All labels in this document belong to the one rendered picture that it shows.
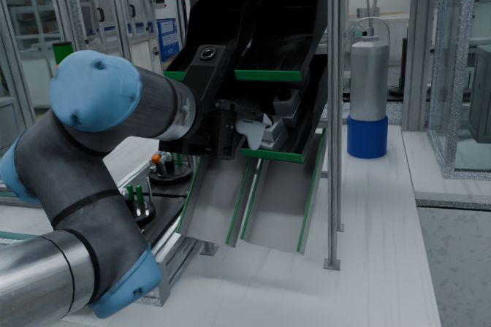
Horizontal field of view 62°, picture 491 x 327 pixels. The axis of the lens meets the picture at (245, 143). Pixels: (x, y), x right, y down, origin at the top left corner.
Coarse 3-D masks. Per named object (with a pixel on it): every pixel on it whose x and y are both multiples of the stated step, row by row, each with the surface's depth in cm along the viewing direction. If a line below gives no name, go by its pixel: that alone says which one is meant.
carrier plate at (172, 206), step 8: (160, 200) 116; (168, 200) 116; (176, 200) 115; (184, 200) 115; (160, 208) 112; (168, 208) 111; (176, 208) 111; (160, 216) 107; (168, 216) 107; (176, 216) 108; (152, 224) 104; (160, 224) 104; (168, 224) 104; (152, 232) 100; (160, 232) 100; (152, 240) 97
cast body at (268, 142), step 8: (272, 120) 80; (280, 120) 81; (272, 128) 79; (280, 128) 81; (264, 136) 81; (272, 136) 80; (280, 136) 82; (264, 144) 81; (272, 144) 81; (280, 144) 83
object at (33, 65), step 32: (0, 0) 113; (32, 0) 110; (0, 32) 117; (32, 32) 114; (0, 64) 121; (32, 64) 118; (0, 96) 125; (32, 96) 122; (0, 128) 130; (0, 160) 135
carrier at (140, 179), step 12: (168, 156) 128; (180, 156) 133; (156, 168) 131; (168, 168) 129; (180, 168) 132; (192, 168) 136; (132, 180) 130; (144, 180) 129; (156, 180) 125; (168, 180) 124; (180, 180) 125; (144, 192) 122; (156, 192) 121; (168, 192) 120; (180, 192) 120
